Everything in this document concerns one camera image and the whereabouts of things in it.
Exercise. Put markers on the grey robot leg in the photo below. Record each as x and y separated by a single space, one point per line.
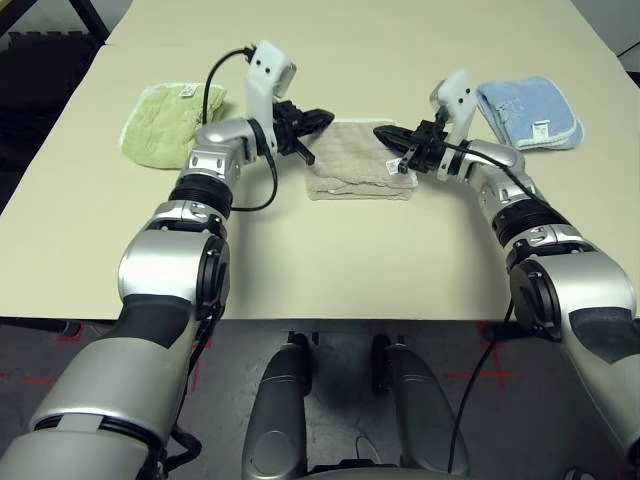
425 415
277 410

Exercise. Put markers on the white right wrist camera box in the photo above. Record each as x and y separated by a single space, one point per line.
457 107

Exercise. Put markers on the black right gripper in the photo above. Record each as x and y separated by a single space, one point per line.
427 155

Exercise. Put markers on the beige towel with white trim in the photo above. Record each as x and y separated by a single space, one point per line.
350 165

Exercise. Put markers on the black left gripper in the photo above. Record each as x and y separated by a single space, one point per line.
287 130

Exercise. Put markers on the black foam floor mats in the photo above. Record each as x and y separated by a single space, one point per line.
35 80

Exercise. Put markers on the black metal table frame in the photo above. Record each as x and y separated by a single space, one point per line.
92 20

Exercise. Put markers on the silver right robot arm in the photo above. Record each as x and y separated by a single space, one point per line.
565 280

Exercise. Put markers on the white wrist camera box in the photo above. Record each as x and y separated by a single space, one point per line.
457 107
262 75

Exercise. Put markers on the black table foot bar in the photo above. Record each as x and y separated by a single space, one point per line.
30 324
497 331

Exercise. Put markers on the dark robot waist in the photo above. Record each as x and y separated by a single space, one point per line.
350 472

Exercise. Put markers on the black metal rod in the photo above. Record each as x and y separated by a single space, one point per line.
629 48

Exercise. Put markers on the grey robot right leg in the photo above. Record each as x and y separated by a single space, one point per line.
425 415

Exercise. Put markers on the folded blue towel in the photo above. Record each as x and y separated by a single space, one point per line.
530 105

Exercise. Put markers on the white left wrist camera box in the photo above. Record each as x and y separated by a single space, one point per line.
262 75

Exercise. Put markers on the folded green towel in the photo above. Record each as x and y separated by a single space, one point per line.
160 125

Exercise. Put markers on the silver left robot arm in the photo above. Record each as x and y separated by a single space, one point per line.
150 280

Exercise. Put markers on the grey robot left leg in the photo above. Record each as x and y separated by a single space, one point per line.
277 410

